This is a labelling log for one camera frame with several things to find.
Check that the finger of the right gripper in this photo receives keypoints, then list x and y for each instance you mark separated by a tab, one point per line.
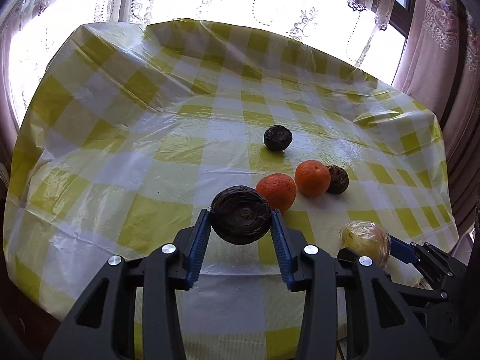
436	266
346	269

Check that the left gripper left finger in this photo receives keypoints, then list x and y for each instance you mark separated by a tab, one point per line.
100	325

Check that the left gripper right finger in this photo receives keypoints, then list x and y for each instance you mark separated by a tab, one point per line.
380	324

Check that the brown-yellow fruit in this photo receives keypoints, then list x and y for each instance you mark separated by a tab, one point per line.
367	239

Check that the orange fruit front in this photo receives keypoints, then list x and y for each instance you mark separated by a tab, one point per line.
279	190

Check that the orange fruit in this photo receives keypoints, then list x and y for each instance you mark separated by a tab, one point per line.
312	178
279	190

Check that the dark round fruit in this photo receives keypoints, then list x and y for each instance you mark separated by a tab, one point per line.
239	215

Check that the orange fruit rear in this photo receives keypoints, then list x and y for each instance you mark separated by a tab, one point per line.
312	178

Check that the yellow checkered plastic tablecloth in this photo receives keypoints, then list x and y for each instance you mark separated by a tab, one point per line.
134	129

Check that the brown curtain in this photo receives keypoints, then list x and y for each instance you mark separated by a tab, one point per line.
440	69

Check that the floral lace curtain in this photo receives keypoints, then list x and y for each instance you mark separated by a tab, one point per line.
36	29

